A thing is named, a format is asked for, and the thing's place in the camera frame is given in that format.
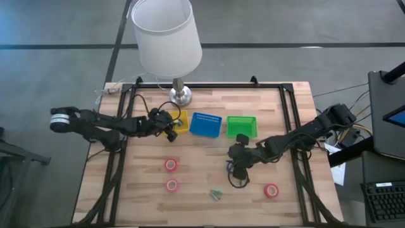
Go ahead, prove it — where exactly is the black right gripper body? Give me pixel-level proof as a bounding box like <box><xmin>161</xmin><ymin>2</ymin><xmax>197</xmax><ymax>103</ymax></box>
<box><xmin>227</xmin><ymin>142</ymin><xmax>258</xmax><ymax>168</ymax></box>

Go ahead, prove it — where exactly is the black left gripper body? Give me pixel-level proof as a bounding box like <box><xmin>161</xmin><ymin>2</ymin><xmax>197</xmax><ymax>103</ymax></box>
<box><xmin>146</xmin><ymin>108</ymin><xmax>175</xmax><ymax>137</ymax></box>

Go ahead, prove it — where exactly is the red tape roll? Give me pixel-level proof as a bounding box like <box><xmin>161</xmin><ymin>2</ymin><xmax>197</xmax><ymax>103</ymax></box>
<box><xmin>164</xmin><ymin>158</ymin><xmax>178</xmax><ymax>173</ymax></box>
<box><xmin>264</xmin><ymin>183</ymin><xmax>280</xmax><ymax>199</ymax></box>

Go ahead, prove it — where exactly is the teal stapler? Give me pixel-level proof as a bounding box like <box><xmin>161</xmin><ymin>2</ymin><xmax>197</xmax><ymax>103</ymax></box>
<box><xmin>209</xmin><ymin>188</ymin><xmax>224</xmax><ymax>201</ymax></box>

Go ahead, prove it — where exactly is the pink tape roll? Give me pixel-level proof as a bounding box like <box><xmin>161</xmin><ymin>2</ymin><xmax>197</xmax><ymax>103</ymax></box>
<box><xmin>165</xmin><ymin>178</ymin><xmax>180</xmax><ymax>193</ymax></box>

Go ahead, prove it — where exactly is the yellow plastic basket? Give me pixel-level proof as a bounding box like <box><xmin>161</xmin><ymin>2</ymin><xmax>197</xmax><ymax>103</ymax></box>
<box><xmin>163</xmin><ymin>110</ymin><xmax>190</xmax><ymax>134</ymax></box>

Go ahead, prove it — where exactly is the green plastic basket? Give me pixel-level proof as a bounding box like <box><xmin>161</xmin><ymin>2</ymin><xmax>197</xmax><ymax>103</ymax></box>
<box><xmin>226</xmin><ymin>115</ymin><xmax>258</xmax><ymax>139</ymax></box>

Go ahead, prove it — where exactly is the blue plastic basket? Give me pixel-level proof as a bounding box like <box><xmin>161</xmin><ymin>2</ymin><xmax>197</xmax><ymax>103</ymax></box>
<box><xmin>189</xmin><ymin>112</ymin><xmax>223</xmax><ymax>139</ymax></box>

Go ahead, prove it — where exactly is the table lamp white shade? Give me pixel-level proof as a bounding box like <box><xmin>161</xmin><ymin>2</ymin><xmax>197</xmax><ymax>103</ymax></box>
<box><xmin>130</xmin><ymin>0</ymin><xmax>203</xmax><ymax>108</ymax></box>

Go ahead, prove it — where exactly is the white paper sheet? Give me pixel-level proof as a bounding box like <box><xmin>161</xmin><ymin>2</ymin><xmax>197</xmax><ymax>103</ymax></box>
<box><xmin>323</xmin><ymin>142</ymin><xmax>347</xmax><ymax>187</ymax></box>

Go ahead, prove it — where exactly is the black beam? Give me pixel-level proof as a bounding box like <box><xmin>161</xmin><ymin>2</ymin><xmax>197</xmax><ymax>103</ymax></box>
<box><xmin>327</xmin><ymin>136</ymin><xmax>375</xmax><ymax>168</ymax></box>

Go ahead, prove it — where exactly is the gray equipment case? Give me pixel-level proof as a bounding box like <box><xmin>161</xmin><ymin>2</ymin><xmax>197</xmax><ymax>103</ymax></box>
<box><xmin>368</xmin><ymin>70</ymin><xmax>405</xmax><ymax>161</ymax></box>

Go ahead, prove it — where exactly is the black side stand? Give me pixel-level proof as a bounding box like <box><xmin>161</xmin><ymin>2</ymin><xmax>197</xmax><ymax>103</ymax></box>
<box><xmin>0</xmin><ymin>126</ymin><xmax>52</xmax><ymax>228</ymax></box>

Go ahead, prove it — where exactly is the black keyboard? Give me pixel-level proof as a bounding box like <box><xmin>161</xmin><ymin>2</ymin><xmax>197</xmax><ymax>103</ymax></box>
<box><xmin>360</xmin><ymin>180</ymin><xmax>405</xmax><ymax>224</ymax></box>

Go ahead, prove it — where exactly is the dark screen device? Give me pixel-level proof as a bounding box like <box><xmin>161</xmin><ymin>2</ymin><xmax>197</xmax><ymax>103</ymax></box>
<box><xmin>382</xmin><ymin>106</ymin><xmax>405</xmax><ymax>128</ymax></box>

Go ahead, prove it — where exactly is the black pole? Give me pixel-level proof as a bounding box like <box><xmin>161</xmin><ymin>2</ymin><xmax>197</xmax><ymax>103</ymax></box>
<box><xmin>381</xmin><ymin>61</ymin><xmax>405</xmax><ymax>85</ymax></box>

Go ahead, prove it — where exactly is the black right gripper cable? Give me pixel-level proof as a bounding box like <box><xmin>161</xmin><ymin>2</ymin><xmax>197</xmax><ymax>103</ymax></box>
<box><xmin>227</xmin><ymin>172</ymin><xmax>251</xmax><ymax>189</ymax></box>

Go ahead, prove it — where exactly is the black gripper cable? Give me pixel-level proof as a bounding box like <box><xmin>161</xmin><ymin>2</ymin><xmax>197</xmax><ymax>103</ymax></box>
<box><xmin>131</xmin><ymin>94</ymin><xmax>182</xmax><ymax>123</ymax></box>
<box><xmin>227</xmin><ymin>172</ymin><xmax>251</xmax><ymax>189</ymax></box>

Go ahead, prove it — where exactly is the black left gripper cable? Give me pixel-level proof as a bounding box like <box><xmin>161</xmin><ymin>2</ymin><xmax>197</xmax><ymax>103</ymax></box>
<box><xmin>131</xmin><ymin>94</ymin><xmax>182</xmax><ymax>123</ymax></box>

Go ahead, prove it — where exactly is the black aluminium table frame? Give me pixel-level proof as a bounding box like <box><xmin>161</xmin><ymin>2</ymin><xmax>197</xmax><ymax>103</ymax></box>
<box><xmin>71</xmin><ymin>75</ymin><xmax>344</xmax><ymax>228</ymax></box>

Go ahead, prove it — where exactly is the yellow cable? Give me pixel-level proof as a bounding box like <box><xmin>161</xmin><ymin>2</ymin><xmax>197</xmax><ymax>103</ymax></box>
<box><xmin>346</xmin><ymin>122</ymin><xmax>373</xmax><ymax>137</ymax></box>

